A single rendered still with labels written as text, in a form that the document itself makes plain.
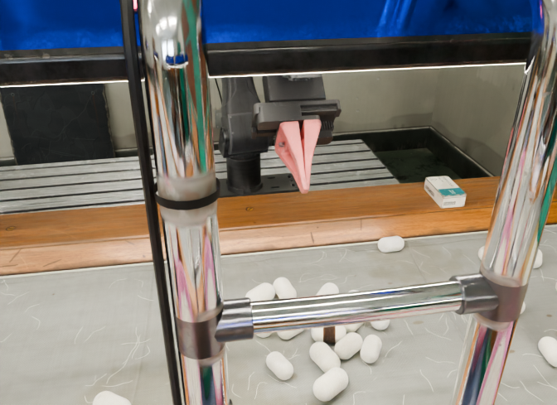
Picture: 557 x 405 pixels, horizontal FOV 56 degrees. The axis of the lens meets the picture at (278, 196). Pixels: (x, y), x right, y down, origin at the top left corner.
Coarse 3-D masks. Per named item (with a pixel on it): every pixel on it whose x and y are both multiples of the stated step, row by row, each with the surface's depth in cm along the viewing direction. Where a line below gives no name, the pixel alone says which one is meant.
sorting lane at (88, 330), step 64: (256, 256) 67; (320, 256) 67; (384, 256) 67; (448, 256) 67; (0, 320) 57; (64, 320) 57; (128, 320) 57; (448, 320) 57; (0, 384) 49; (64, 384) 49; (128, 384) 49; (256, 384) 49; (384, 384) 49; (448, 384) 49; (512, 384) 49
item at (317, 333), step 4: (316, 328) 53; (320, 328) 53; (336, 328) 53; (340, 328) 53; (344, 328) 53; (312, 332) 53; (316, 332) 53; (320, 332) 53; (336, 332) 52; (340, 332) 53; (344, 332) 53; (312, 336) 53; (316, 336) 53; (320, 336) 53; (336, 336) 52; (340, 336) 52; (316, 340) 53; (320, 340) 53; (336, 340) 53
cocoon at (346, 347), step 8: (344, 336) 52; (352, 336) 52; (360, 336) 52; (336, 344) 52; (344, 344) 51; (352, 344) 51; (360, 344) 52; (336, 352) 51; (344, 352) 51; (352, 352) 51
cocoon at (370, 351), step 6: (366, 336) 52; (372, 336) 52; (366, 342) 51; (372, 342) 51; (378, 342) 51; (366, 348) 51; (372, 348) 51; (378, 348) 51; (366, 354) 50; (372, 354) 50; (378, 354) 51; (366, 360) 50; (372, 360) 50
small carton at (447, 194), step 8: (440, 176) 77; (424, 184) 78; (432, 184) 75; (440, 184) 75; (448, 184) 75; (456, 184) 75; (432, 192) 75; (440, 192) 73; (448, 192) 73; (456, 192) 73; (464, 192) 73; (440, 200) 73; (448, 200) 73; (456, 200) 73; (464, 200) 73
